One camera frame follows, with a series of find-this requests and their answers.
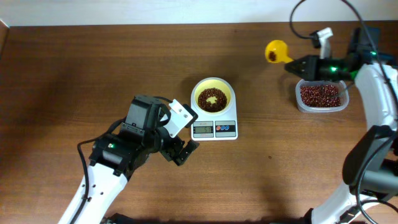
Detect yellow plastic measuring scoop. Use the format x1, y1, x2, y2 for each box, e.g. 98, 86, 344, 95
264, 40, 293, 63

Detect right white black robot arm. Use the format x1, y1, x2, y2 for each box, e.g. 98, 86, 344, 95
285, 26, 397, 223

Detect left black camera cable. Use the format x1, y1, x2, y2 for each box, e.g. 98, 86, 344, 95
68, 118, 125, 224

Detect red adzuki beans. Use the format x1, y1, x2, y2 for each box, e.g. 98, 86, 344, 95
300, 85, 341, 108

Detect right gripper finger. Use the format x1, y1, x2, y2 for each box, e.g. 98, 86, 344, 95
284, 65, 311, 80
284, 55, 309, 70

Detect red beans in bowl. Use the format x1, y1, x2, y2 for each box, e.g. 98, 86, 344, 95
197, 88, 227, 113

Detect white digital kitchen scale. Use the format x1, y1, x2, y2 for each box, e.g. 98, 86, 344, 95
191, 96, 238, 141

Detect right black camera cable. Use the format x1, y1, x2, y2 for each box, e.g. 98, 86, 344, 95
289, 0, 398, 224

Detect pale yellow plastic bowl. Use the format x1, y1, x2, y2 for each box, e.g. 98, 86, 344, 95
191, 77, 235, 114

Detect clear plastic food container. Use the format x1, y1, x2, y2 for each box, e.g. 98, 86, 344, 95
295, 80, 349, 113

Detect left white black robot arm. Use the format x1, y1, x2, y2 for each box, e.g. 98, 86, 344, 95
60, 95, 199, 223

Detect black camera cable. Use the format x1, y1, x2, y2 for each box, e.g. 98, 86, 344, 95
289, 0, 398, 224
68, 118, 125, 224

